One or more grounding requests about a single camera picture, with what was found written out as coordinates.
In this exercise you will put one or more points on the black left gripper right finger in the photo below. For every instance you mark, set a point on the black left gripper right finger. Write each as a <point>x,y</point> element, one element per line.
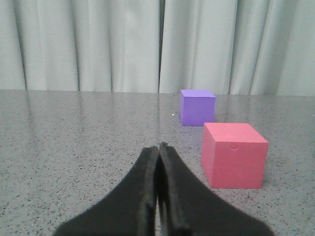
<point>189,208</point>

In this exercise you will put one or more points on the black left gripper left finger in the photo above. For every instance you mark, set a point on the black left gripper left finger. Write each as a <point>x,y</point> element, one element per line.
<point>128,210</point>

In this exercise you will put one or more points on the purple foam cube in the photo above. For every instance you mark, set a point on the purple foam cube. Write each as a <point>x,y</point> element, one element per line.
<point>197,106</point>

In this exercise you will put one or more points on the red foam cube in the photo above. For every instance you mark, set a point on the red foam cube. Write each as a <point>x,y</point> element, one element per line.
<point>233,155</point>

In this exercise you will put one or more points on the grey-green curtain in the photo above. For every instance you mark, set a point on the grey-green curtain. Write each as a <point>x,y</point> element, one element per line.
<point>249,47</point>

